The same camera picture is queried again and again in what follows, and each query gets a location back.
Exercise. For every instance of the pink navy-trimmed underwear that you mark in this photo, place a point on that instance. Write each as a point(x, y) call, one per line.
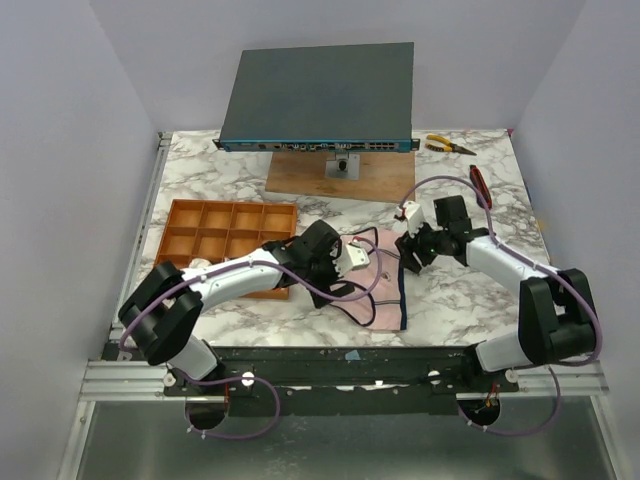
point(384, 308)

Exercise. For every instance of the white pink-trimmed underwear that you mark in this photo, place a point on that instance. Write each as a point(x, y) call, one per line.
point(199, 263)

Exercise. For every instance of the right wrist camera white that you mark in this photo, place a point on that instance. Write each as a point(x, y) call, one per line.
point(412, 215)

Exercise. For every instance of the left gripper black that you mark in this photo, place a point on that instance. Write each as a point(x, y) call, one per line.
point(333, 278)

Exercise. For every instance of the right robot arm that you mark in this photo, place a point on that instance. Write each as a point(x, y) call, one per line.
point(556, 314)

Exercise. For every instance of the red black utility knife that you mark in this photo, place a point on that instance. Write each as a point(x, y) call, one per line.
point(484, 196)

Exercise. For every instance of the aluminium frame rail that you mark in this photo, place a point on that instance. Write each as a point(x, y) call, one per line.
point(126, 379)

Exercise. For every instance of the yellow handled pliers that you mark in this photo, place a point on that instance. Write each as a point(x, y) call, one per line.
point(441, 144)

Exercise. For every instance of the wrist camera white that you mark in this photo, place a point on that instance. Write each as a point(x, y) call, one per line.
point(350, 256)
point(412, 215)

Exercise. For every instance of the black mounting rail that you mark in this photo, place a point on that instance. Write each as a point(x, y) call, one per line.
point(331, 381)

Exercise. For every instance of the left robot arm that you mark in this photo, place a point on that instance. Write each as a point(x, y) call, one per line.
point(160, 315)

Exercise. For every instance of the grey metal stand bracket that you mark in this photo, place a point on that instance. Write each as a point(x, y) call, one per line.
point(343, 166)

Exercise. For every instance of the wooden base board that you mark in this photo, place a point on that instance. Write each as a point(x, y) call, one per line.
point(376, 177)

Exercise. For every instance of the network switch grey blue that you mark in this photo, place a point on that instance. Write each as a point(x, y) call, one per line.
point(343, 98)

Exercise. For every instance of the brown compartment tray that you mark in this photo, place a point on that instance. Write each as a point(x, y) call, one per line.
point(217, 231)

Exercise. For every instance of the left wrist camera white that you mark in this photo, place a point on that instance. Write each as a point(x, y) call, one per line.
point(350, 256)

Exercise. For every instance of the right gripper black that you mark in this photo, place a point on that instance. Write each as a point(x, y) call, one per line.
point(413, 251)

